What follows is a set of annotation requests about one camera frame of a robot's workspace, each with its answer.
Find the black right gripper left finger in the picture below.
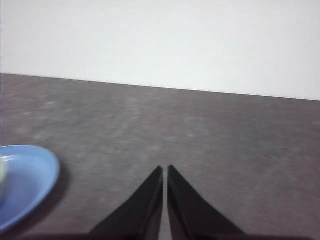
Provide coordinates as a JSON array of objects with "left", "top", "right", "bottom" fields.
[{"left": 88, "top": 165, "right": 164, "bottom": 237}]

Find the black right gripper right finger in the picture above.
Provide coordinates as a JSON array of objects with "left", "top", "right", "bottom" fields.
[{"left": 166, "top": 164, "right": 247, "bottom": 237}]

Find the blue plate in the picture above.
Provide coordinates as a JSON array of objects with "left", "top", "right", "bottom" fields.
[{"left": 0, "top": 144, "right": 61, "bottom": 234}]

